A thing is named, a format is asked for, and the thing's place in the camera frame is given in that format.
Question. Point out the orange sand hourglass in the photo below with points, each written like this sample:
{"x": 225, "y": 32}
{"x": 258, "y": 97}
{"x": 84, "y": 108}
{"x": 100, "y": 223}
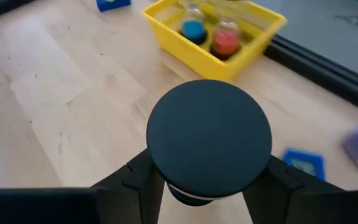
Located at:
{"x": 208, "y": 137}

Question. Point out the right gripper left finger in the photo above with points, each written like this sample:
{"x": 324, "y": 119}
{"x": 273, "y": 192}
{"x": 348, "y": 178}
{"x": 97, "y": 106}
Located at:
{"x": 129, "y": 193}

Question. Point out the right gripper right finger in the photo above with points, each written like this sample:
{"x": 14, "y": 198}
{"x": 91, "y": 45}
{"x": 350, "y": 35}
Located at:
{"x": 269, "y": 199}

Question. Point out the yellow plastic basket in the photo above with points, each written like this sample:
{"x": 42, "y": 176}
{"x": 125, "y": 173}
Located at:
{"x": 197, "y": 62}

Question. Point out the red sand hourglass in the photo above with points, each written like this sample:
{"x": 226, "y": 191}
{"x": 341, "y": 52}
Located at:
{"x": 225, "y": 43}

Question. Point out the jar with blue contents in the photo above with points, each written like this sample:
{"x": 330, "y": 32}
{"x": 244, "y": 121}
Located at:
{"x": 193, "y": 31}

